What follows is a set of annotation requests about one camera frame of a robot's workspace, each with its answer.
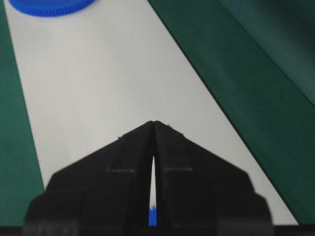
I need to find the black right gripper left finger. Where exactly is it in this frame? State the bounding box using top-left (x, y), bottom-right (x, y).
top-left (23, 121), bottom-right (154, 236)

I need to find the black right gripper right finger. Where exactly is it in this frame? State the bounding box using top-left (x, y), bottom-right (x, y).
top-left (154, 121), bottom-right (274, 236)

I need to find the blue gear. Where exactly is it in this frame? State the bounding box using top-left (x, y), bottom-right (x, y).
top-left (9, 0), bottom-right (94, 17)
top-left (148, 206), bottom-right (157, 227)

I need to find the white board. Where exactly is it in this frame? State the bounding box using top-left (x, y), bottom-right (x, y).
top-left (4, 0), bottom-right (297, 225)

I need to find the green cloth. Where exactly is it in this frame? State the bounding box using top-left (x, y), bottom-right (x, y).
top-left (0, 0), bottom-right (315, 226)

